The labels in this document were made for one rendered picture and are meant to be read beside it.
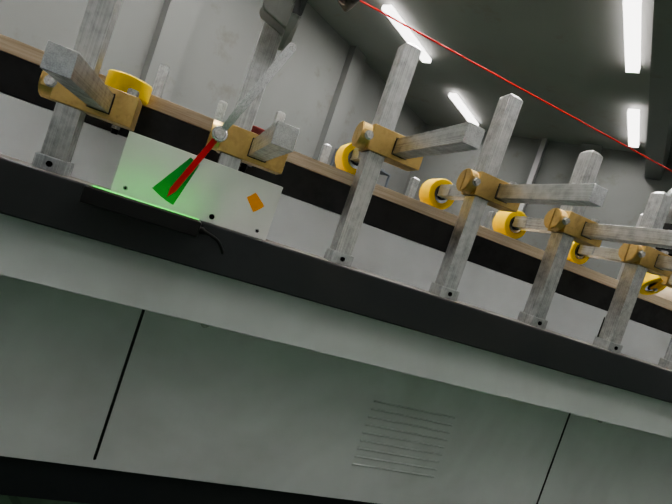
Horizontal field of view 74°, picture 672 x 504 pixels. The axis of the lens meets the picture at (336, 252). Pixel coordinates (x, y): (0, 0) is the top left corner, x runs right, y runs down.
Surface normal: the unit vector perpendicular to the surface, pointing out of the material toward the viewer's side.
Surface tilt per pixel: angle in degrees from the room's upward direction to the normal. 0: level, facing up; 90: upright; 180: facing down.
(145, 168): 90
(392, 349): 90
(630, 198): 90
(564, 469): 90
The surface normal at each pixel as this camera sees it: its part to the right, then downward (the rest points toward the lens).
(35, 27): 0.77, 0.29
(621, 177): -0.55, -0.16
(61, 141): 0.30, 0.14
